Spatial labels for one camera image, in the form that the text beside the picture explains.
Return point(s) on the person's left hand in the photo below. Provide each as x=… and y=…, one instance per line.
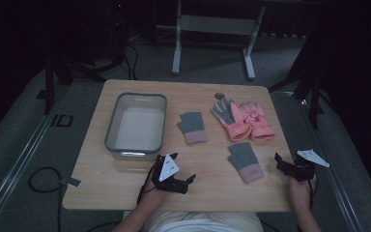
x=153, y=195

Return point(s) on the metal floor rail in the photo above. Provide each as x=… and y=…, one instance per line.
x=22, y=164
x=331, y=174

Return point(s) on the black metal stand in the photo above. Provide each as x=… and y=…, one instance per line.
x=49, y=80
x=312, y=87

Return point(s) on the person's white shirt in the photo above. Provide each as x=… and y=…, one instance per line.
x=203, y=222

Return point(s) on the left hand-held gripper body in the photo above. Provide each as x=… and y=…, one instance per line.
x=168, y=168

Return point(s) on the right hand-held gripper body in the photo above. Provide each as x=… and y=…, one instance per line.
x=302, y=170

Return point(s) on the grey tape tag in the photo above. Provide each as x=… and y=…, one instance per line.
x=71, y=182

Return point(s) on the pink ski glove printed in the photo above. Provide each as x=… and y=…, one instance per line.
x=257, y=122

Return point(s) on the person's right hand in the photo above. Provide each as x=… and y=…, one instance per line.
x=300, y=193

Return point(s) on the clear plastic bin grey rim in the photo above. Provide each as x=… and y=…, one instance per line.
x=136, y=127

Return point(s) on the white metal table frame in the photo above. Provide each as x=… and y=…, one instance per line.
x=215, y=25

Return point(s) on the pink ski glove grey palm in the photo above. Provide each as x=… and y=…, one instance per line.
x=230, y=121

